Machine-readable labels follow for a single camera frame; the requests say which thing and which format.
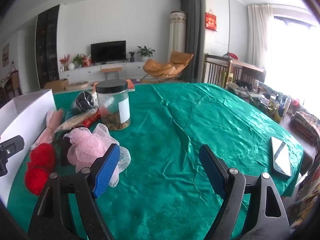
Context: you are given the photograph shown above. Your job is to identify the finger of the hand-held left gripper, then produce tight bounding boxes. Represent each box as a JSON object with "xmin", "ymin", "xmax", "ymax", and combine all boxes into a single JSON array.
[{"xmin": 0, "ymin": 135, "xmax": 25, "ymax": 177}]

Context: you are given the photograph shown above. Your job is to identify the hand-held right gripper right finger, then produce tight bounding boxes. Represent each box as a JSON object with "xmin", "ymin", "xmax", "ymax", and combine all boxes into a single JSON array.
[{"xmin": 199, "ymin": 144, "xmax": 292, "ymax": 240}]

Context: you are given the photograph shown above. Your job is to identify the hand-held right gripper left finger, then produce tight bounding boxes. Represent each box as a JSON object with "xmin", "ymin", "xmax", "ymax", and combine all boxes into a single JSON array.
[{"xmin": 28, "ymin": 144, "xmax": 121, "ymax": 240}]

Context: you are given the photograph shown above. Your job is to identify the red yarn ball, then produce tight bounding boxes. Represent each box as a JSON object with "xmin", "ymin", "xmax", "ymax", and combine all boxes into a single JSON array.
[
  {"xmin": 29, "ymin": 142, "xmax": 57, "ymax": 172},
  {"xmin": 24, "ymin": 167, "xmax": 50, "ymax": 196}
]

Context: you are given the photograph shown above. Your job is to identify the pink mesh bath sponge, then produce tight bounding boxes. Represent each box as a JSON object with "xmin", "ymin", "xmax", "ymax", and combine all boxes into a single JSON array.
[{"xmin": 68, "ymin": 123, "xmax": 131, "ymax": 188}]

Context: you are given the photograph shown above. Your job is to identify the white cardboard box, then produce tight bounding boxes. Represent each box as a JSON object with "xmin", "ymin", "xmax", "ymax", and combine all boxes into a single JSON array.
[{"xmin": 0, "ymin": 89, "xmax": 57, "ymax": 205}]

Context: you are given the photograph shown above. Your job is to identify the pink plastic packet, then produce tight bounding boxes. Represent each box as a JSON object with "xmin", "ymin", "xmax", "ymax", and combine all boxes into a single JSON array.
[{"xmin": 31, "ymin": 109, "xmax": 65, "ymax": 148}]

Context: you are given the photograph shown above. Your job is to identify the red packet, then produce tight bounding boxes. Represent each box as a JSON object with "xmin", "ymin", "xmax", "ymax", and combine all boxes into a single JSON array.
[{"xmin": 81, "ymin": 110, "xmax": 102, "ymax": 128}]

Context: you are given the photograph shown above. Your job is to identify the brown sticks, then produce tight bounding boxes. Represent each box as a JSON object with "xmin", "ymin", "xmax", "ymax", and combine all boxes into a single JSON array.
[{"xmin": 54, "ymin": 109, "xmax": 99, "ymax": 132}]

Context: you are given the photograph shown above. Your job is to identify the black cloth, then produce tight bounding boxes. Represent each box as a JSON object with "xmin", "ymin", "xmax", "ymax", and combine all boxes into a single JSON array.
[{"xmin": 71, "ymin": 91, "xmax": 98, "ymax": 117}]

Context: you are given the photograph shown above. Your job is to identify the wooden dining chair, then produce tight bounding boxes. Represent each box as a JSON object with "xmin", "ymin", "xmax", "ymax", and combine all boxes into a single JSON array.
[{"xmin": 0, "ymin": 70, "xmax": 20, "ymax": 100}]

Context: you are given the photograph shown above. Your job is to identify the green satin tablecloth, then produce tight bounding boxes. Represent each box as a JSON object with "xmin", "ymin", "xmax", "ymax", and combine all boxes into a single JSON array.
[{"xmin": 7, "ymin": 82, "xmax": 304, "ymax": 240}]

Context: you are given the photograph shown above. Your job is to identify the clear jar with black lid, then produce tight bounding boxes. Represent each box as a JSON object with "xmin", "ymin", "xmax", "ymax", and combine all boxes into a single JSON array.
[{"xmin": 95, "ymin": 79, "xmax": 131, "ymax": 131}]

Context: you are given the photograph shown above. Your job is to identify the smartphone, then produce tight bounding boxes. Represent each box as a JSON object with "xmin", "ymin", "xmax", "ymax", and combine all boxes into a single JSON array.
[{"xmin": 271, "ymin": 136, "xmax": 292, "ymax": 178}]

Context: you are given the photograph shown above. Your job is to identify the brown cardboard box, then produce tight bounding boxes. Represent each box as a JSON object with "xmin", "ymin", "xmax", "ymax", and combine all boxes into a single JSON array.
[{"xmin": 44, "ymin": 79, "xmax": 69, "ymax": 92}]

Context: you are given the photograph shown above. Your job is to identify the oval cat scratcher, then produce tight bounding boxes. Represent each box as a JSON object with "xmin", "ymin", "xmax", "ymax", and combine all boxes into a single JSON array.
[{"xmin": 65, "ymin": 81, "xmax": 88, "ymax": 90}]

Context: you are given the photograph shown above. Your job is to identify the pile of assorted bottles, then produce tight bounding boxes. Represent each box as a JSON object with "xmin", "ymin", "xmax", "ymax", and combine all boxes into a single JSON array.
[{"xmin": 225, "ymin": 79, "xmax": 300, "ymax": 123}]

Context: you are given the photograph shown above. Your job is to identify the red flowers in vase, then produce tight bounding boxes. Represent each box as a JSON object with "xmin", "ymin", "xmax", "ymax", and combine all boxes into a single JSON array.
[{"xmin": 59, "ymin": 54, "xmax": 72, "ymax": 72}]

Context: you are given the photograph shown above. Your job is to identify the wooden stool with metal legs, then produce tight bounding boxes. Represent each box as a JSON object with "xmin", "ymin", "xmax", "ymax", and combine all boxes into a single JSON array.
[{"xmin": 101, "ymin": 67, "xmax": 123, "ymax": 81}]

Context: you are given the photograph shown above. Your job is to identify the patterned cloth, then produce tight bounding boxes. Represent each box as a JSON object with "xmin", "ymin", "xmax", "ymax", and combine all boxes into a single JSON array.
[{"xmin": 291, "ymin": 111, "xmax": 320, "ymax": 143}]

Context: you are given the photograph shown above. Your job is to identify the black display cabinet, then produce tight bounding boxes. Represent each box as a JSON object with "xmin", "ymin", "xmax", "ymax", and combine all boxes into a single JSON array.
[{"xmin": 35, "ymin": 5, "xmax": 60, "ymax": 89}]

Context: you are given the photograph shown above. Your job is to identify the green plant with red blooms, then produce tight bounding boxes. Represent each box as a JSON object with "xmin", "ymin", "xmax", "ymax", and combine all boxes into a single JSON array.
[{"xmin": 72, "ymin": 54, "xmax": 87, "ymax": 68}]

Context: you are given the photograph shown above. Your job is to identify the orange lounge chair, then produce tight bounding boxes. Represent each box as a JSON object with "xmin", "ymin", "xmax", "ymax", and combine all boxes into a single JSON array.
[{"xmin": 140, "ymin": 51, "xmax": 194, "ymax": 82}]

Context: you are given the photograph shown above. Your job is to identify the black television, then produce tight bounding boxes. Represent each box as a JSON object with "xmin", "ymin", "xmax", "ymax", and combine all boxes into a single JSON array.
[{"xmin": 90, "ymin": 40, "xmax": 127, "ymax": 64}]

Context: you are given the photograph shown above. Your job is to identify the large green potted plant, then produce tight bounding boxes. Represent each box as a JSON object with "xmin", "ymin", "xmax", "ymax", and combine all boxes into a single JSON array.
[{"xmin": 137, "ymin": 46, "xmax": 155, "ymax": 62}]

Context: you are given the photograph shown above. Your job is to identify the covered standing air conditioner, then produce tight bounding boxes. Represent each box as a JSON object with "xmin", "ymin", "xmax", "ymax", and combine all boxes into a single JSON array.
[{"xmin": 168, "ymin": 10, "xmax": 187, "ymax": 62}]

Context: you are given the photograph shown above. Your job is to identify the grey curtain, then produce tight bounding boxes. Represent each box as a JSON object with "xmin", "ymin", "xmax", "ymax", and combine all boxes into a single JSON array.
[{"xmin": 180, "ymin": 0, "xmax": 206, "ymax": 83}]

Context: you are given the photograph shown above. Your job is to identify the white curtain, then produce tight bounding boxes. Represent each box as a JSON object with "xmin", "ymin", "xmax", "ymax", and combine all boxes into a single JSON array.
[{"xmin": 246, "ymin": 4, "xmax": 274, "ymax": 69}]

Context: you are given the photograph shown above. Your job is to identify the wall painting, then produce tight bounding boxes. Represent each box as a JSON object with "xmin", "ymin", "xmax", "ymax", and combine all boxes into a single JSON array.
[{"xmin": 2, "ymin": 44, "xmax": 10, "ymax": 67}]

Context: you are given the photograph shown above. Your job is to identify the red wall calendar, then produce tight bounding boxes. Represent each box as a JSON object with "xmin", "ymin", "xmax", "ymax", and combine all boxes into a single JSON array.
[{"xmin": 205, "ymin": 10, "xmax": 217, "ymax": 32}]

